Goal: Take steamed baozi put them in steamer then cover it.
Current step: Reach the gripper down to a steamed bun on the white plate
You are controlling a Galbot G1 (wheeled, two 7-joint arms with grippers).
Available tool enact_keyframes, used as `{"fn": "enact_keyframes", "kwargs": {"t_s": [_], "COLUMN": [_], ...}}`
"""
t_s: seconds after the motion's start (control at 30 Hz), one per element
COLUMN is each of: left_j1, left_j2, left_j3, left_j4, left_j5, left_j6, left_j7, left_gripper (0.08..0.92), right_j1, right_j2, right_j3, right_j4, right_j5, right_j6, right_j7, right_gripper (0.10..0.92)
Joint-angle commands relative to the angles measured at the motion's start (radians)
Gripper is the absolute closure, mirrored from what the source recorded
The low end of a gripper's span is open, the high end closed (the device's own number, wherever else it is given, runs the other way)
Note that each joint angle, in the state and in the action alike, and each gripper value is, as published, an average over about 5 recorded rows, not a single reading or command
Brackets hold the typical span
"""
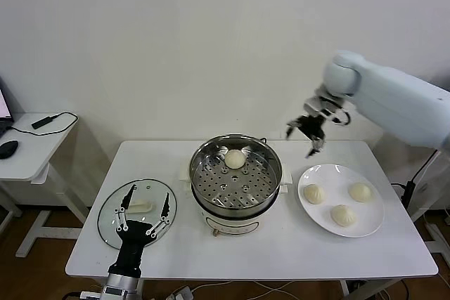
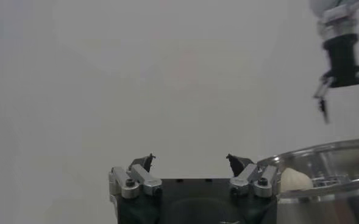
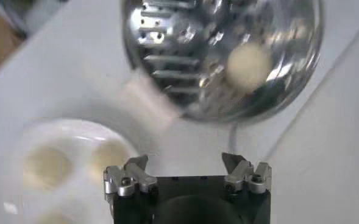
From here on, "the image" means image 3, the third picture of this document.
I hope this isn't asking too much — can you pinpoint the white round plate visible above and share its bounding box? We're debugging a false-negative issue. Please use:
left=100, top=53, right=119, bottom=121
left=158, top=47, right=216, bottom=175
left=13, top=117, right=140, bottom=224

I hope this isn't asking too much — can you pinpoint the stainless steel steamer basket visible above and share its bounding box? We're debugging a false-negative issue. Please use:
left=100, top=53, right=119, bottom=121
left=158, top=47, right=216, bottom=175
left=121, top=0, right=325, bottom=125

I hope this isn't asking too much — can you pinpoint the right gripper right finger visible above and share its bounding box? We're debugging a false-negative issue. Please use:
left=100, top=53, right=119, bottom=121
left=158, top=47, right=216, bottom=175
left=221, top=152, right=273, bottom=195

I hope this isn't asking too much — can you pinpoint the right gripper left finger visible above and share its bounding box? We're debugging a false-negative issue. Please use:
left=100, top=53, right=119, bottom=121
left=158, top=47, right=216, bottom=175
left=103, top=155, right=159, bottom=198

